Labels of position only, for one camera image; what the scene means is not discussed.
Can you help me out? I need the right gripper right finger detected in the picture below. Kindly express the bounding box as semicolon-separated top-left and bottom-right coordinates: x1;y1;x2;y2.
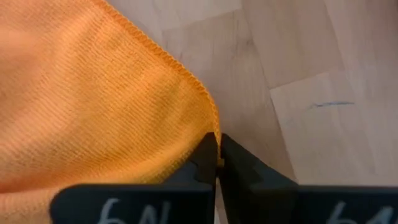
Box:
219;134;398;224

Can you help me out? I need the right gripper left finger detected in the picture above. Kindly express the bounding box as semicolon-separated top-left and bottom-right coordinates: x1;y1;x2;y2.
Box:
49;133;218;224

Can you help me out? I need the orange microfiber towel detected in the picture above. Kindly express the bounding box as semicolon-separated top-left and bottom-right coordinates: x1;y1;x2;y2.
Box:
0;0;222;224

